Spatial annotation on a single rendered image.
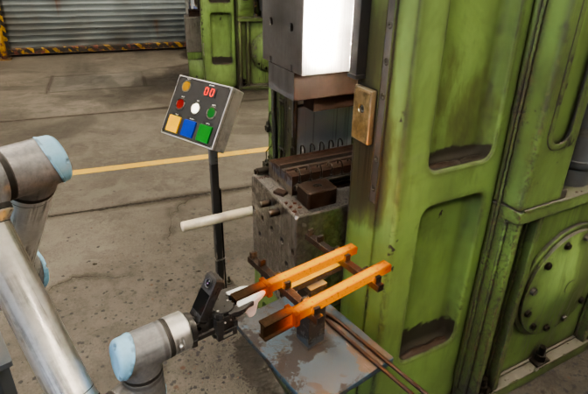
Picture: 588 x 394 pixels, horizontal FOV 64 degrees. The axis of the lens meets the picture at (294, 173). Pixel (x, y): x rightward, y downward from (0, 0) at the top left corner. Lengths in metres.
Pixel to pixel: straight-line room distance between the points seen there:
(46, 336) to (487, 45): 1.37
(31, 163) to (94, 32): 8.43
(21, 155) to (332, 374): 0.95
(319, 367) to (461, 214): 0.74
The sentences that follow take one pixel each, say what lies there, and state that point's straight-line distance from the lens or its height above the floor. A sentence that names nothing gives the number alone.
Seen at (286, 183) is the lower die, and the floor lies 0.95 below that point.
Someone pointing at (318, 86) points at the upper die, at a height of 1.31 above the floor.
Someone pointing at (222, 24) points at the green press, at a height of 0.85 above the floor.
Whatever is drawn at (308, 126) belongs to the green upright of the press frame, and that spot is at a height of 1.07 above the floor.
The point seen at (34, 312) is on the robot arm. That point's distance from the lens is 1.12.
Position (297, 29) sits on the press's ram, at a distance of 1.52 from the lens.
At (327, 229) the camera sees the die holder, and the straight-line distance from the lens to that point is 1.69.
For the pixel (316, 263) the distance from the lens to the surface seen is 1.32.
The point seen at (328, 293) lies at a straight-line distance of 1.22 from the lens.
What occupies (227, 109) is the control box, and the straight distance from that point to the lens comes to 2.04.
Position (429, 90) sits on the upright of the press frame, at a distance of 1.37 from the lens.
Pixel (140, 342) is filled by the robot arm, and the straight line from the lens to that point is 1.12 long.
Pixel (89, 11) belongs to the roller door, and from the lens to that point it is 9.50.
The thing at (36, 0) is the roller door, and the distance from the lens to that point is 9.53.
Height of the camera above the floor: 1.72
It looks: 25 degrees down
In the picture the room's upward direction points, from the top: 1 degrees clockwise
